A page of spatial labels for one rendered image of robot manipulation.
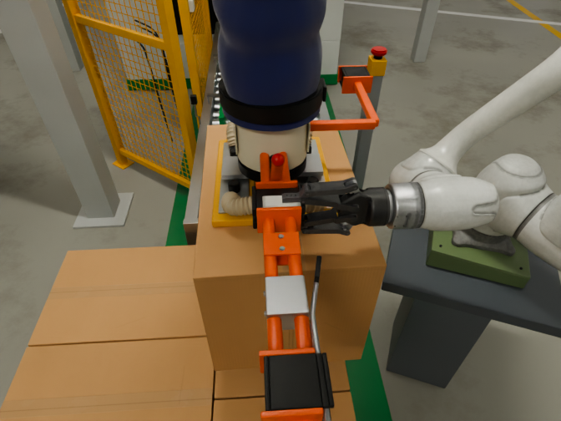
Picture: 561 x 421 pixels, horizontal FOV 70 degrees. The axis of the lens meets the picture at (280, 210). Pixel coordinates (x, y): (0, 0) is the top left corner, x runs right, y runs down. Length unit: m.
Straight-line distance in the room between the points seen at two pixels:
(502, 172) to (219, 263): 0.77
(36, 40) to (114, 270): 1.07
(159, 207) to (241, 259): 1.83
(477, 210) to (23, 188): 2.83
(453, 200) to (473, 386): 1.36
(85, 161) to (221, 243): 1.61
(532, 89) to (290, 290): 0.59
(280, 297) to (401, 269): 0.73
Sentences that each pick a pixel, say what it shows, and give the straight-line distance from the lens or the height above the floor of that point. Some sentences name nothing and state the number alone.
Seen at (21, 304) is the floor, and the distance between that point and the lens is 2.44.
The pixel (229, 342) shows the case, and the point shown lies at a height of 0.82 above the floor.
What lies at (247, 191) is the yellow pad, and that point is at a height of 1.09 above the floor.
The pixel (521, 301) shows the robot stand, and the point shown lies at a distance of 1.36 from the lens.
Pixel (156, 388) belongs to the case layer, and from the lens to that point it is 1.33.
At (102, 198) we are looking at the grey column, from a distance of 2.55.
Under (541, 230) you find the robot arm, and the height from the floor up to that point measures 0.99.
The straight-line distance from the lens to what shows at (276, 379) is 0.54.
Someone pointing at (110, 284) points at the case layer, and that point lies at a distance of 1.58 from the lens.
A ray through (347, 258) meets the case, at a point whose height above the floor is 1.07.
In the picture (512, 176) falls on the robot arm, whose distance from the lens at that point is 1.20.
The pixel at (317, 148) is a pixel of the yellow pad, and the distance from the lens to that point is 1.13.
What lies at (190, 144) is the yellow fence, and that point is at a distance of 2.29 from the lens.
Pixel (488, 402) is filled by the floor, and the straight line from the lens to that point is 2.04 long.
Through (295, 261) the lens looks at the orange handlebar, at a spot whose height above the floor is 1.21.
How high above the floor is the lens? 1.72
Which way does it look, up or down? 43 degrees down
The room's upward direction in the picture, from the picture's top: straight up
